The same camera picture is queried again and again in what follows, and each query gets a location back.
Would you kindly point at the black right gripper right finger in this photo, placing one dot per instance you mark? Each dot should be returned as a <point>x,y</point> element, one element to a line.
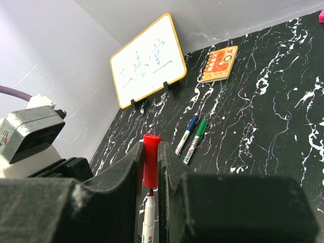
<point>171,208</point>

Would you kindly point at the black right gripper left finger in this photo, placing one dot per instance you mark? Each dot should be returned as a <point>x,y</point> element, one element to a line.
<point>113,197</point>

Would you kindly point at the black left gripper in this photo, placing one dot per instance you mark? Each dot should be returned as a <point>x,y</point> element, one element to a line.
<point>75,167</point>

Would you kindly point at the white pen green end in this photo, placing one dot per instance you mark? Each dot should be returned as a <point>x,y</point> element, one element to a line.
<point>191,149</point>

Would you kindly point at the red pen cap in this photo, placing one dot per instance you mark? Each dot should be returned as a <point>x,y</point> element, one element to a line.
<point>150,143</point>

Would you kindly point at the blue pen cap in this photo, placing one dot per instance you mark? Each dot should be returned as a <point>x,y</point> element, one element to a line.
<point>192,123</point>

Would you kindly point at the white pen red end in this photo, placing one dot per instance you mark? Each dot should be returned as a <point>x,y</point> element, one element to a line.
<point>149,219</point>

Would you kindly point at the green pen cap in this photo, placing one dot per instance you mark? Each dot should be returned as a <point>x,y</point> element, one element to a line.
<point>202,128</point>

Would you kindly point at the small whiteboard with yellow frame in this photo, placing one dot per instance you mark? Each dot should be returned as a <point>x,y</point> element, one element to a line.
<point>152,58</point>

